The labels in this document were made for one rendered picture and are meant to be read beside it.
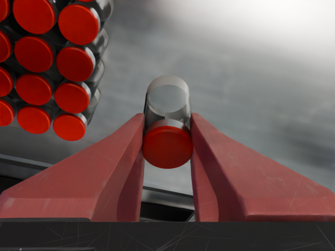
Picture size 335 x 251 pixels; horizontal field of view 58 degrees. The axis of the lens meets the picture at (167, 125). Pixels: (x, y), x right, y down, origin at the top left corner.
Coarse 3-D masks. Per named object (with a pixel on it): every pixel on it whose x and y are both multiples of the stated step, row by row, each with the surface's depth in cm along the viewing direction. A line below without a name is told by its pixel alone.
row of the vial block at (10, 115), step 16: (0, 0) 15; (0, 16) 15; (0, 32) 16; (16, 32) 17; (0, 48) 16; (0, 64) 17; (16, 64) 18; (0, 80) 17; (16, 80) 19; (0, 96) 18; (16, 96) 19; (0, 112) 19; (16, 112) 19
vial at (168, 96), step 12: (156, 84) 14; (168, 84) 14; (180, 84) 14; (156, 96) 13; (168, 96) 13; (180, 96) 13; (156, 108) 13; (168, 108) 12; (180, 108) 13; (156, 120) 12; (168, 120) 12; (180, 120) 12
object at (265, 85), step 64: (128, 0) 19; (192, 0) 19; (256, 0) 19; (320, 0) 19; (128, 64) 22; (192, 64) 21; (256, 64) 21; (320, 64) 21; (0, 128) 24; (256, 128) 25; (320, 128) 24; (192, 192) 24
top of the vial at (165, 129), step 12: (156, 132) 11; (168, 132) 11; (180, 132) 11; (144, 144) 12; (156, 144) 12; (168, 144) 12; (180, 144) 12; (192, 144) 12; (144, 156) 12; (156, 156) 12; (168, 156) 12; (180, 156) 12; (168, 168) 12
